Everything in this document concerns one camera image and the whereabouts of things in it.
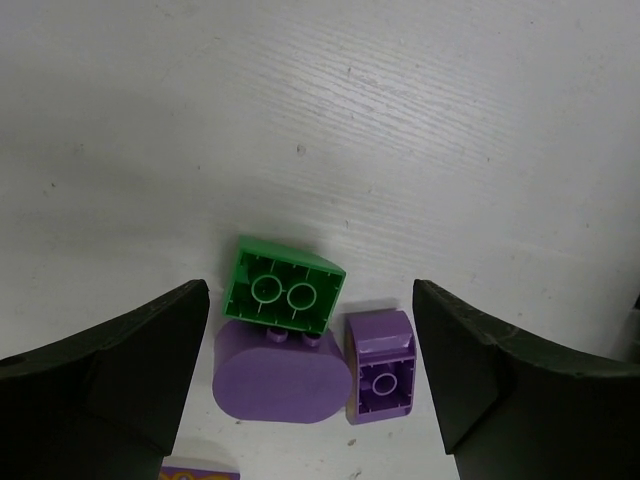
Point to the dark green studded lego brick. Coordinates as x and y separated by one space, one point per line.
275 285

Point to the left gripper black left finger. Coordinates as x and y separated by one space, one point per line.
105 403

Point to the purple oval lego piece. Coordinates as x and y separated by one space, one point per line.
277 375

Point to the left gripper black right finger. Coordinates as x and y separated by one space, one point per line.
512 405

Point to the purple rounded lego brick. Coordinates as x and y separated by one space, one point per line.
179 472

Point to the purple square lego brick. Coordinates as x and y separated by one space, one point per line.
380 349

